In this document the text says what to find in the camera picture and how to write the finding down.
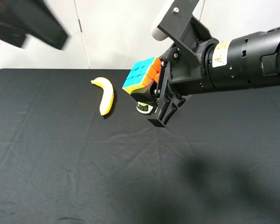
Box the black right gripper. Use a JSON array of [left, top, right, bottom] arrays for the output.
[[131, 0, 218, 127]]

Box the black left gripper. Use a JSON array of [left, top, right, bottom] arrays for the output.
[[0, 0, 69, 50]]

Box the colourful puzzle cube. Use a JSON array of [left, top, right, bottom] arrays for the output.
[[122, 57, 161, 94]]

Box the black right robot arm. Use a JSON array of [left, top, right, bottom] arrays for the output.
[[131, 0, 280, 127]]

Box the white milk bottle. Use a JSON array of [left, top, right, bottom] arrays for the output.
[[136, 102, 153, 114]]

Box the yellow banana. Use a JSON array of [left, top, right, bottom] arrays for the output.
[[91, 77, 114, 116]]

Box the black tablecloth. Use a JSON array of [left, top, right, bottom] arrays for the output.
[[0, 69, 280, 224]]

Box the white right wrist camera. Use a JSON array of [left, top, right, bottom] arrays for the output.
[[151, 0, 174, 41]]

